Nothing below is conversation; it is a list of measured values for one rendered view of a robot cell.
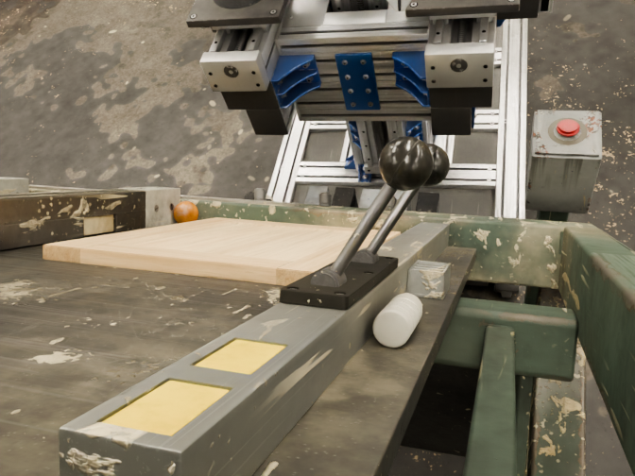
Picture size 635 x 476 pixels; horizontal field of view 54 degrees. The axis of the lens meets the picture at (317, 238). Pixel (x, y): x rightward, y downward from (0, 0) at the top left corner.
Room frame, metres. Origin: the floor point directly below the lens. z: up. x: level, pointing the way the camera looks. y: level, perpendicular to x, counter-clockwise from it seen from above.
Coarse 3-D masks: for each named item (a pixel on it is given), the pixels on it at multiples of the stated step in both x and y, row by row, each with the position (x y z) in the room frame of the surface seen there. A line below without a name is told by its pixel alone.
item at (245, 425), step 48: (432, 240) 0.47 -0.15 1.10; (384, 288) 0.27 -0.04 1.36; (240, 336) 0.17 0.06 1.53; (288, 336) 0.17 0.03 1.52; (336, 336) 0.18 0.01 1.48; (144, 384) 0.13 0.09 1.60; (240, 384) 0.12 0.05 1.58; (288, 384) 0.13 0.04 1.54; (96, 432) 0.10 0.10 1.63; (144, 432) 0.09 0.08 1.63; (192, 432) 0.09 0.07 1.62; (240, 432) 0.10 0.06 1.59; (288, 432) 0.12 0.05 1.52
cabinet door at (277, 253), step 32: (192, 224) 0.73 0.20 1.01; (224, 224) 0.74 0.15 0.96; (256, 224) 0.73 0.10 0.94; (288, 224) 0.73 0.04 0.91; (64, 256) 0.53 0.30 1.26; (96, 256) 0.51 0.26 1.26; (128, 256) 0.49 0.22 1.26; (160, 256) 0.47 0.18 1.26; (192, 256) 0.46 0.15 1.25; (224, 256) 0.46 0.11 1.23; (256, 256) 0.47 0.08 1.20; (288, 256) 0.47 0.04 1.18; (320, 256) 0.45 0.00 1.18
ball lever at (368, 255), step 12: (432, 144) 0.35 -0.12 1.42; (444, 156) 0.34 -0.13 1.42; (444, 168) 0.33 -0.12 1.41; (432, 180) 0.33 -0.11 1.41; (408, 192) 0.34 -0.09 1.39; (396, 204) 0.33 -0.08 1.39; (396, 216) 0.33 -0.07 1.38; (384, 228) 0.32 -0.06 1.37; (372, 240) 0.32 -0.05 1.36; (384, 240) 0.32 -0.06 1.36; (360, 252) 0.31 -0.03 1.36; (372, 252) 0.31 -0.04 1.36
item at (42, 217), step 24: (48, 192) 0.74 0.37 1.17; (72, 192) 0.76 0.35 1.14; (96, 192) 0.76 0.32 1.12; (120, 192) 0.78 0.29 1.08; (144, 192) 0.82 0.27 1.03; (168, 192) 0.86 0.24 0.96; (0, 216) 0.62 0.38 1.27; (24, 216) 0.64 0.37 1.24; (48, 216) 0.66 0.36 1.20; (72, 216) 0.69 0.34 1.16; (120, 216) 0.75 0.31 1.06; (144, 216) 0.79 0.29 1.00; (168, 216) 0.83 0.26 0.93; (0, 240) 0.60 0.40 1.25; (24, 240) 0.62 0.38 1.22; (48, 240) 0.64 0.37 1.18
